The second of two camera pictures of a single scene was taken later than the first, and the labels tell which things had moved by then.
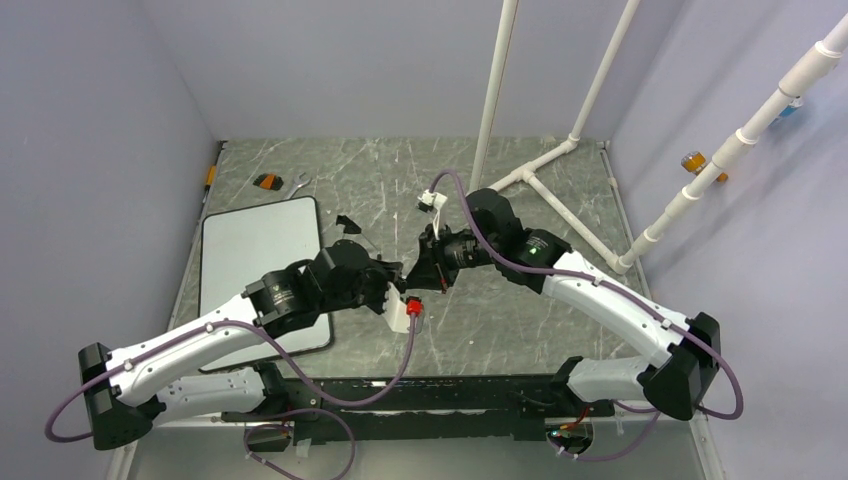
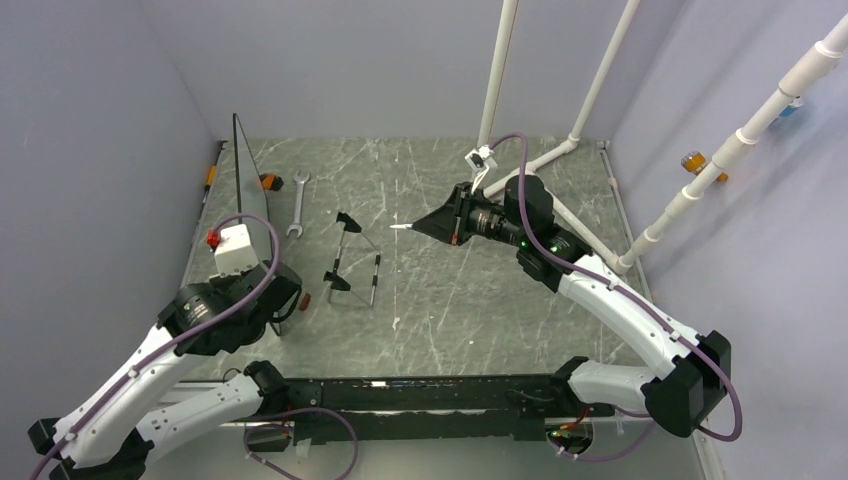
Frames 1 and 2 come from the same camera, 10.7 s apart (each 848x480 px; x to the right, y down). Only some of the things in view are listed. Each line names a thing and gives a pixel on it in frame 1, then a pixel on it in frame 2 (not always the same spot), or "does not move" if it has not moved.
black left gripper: x=386 y=273 to x=225 y=282
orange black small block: x=270 y=181 does not move
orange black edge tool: x=210 y=178 does not move
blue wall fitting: x=792 y=107 does not move
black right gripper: x=424 y=274 to x=441 y=222
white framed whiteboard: x=237 y=246 to x=250 y=199
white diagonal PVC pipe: x=821 y=60 does not move
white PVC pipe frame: x=680 y=205 does not move
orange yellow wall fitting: x=694 y=162 does not move
